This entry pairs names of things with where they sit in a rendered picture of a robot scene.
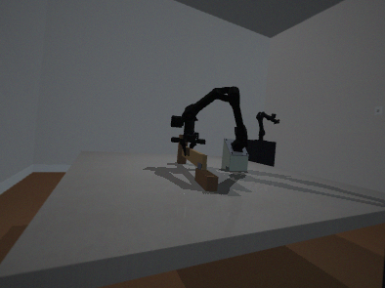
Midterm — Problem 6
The brown wooden rail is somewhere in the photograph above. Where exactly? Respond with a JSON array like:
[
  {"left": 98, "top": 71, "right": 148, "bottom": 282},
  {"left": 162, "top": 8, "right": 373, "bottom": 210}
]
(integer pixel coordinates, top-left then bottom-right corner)
[{"left": 182, "top": 146, "right": 207, "bottom": 171}]

